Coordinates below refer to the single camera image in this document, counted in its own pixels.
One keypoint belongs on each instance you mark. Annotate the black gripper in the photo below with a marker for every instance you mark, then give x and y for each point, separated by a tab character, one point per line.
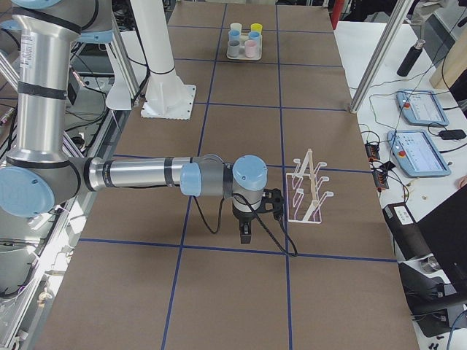
244	218

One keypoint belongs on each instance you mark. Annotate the light blue cup front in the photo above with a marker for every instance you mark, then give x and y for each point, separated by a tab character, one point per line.
254	36

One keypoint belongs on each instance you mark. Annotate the light blue cup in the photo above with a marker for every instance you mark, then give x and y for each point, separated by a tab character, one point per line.
254	36
234	35

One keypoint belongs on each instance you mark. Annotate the yellow plastic cup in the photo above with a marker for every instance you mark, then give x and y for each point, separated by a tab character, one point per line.
256	27

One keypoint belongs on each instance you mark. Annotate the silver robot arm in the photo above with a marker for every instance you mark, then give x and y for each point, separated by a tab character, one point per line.
39	175

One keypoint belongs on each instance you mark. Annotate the grey plastic cup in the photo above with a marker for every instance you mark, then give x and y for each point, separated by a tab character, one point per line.
233	48

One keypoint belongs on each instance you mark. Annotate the pink plastic cup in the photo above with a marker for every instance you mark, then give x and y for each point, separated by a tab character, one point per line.
250	49

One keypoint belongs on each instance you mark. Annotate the light blue cup rear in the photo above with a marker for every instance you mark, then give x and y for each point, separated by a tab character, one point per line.
234	35

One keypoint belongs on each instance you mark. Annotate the cream plastic cup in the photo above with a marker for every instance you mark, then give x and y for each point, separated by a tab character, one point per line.
236	27

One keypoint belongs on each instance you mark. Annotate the white serving tray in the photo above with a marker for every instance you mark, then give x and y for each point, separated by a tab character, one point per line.
241	57

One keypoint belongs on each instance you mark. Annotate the near blue teach pendant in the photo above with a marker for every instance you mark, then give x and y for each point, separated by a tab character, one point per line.
416	154

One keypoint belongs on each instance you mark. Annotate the blue teach pendant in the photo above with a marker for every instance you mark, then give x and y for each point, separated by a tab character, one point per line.
416	154
421	107

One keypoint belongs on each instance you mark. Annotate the black monitor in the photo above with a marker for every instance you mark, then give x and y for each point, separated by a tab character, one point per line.
444	231

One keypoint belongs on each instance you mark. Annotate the far blue teach pendant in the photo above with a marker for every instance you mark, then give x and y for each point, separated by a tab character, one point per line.
421	107

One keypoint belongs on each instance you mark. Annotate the black power adapter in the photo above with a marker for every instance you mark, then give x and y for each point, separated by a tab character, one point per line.
454	134

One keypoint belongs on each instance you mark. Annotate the black water bottle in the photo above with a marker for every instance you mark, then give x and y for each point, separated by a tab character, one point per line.
411	58

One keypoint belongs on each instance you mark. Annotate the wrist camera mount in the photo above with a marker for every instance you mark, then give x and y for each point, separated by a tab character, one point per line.
272	202

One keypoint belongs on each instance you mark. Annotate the white wire cup rack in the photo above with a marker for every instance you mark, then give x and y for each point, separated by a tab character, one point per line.
305	198

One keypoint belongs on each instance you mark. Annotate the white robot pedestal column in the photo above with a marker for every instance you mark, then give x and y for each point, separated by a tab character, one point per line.
166	95

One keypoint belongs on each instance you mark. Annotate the aluminium frame post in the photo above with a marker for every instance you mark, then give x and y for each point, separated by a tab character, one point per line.
388	36

